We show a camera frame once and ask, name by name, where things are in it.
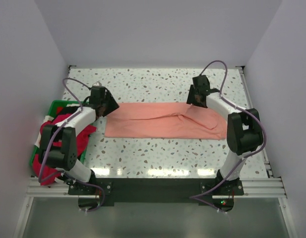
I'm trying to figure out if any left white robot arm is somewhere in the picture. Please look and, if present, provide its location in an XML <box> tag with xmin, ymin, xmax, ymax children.
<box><xmin>38</xmin><ymin>86</ymin><xmax>119</xmax><ymax>194</ymax></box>

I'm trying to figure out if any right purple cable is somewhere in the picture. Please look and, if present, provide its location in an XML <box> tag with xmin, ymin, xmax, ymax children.
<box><xmin>189</xmin><ymin>60</ymin><xmax>267</xmax><ymax>206</ymax></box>

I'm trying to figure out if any red t shirt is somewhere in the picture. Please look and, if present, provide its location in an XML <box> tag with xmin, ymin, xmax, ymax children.
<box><xmin>32</xmin><ymin>113</ymin><xmax>97</xmax><ymax>185</ymax></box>

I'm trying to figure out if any salmon pink t shirt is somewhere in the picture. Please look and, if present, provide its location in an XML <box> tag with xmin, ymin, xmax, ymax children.
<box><xmin>105</xmin><ymin>102</ymin><xmax>227</xmax><ymax>140</ymax></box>

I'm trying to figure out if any black garment in basket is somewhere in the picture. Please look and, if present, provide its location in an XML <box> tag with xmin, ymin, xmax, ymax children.
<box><xmin>57</xmin><ymin>106</ymin><xmax>80</xmax><ymax>118</ymax></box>

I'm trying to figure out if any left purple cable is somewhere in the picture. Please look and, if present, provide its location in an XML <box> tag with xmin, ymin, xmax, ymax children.
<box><xmin>38</xmin><ymin>78</ymin><xmax>105</xmax><ymax>212</ymax></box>

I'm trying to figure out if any green plastic basket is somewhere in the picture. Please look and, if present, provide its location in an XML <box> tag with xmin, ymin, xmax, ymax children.
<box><xmin>29</xmin><ymin>99</ymin><xmax>94</xmax><ymax>167</ymax></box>

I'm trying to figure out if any aluminium frame rail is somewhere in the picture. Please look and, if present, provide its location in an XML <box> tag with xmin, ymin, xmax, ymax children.
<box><xmin>26</xmin><ymin>178</ymin><xmax>287</xmax><ymax>201</ymax></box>

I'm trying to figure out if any purple cable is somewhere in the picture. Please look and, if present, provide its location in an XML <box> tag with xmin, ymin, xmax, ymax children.
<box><xmin>189</xmin><ymin>60</ymin><xmax>267</xmax><ymax>206</ymax></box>
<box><xmin>38</xmin><ymin>78</ymin><xmax>105</xmax><ymax>212</ymax></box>

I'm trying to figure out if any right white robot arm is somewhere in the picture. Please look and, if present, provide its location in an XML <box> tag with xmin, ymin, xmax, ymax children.
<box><xmin>186</xmin><ymin>75</ymin><xmax>265</xmax><ymax>195</ymax></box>

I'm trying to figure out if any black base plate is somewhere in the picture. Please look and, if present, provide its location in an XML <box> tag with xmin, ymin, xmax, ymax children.
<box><xmin>67</xmin><ymin>178</ymin><xmax>244</xmax><ymax>211</ymax></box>

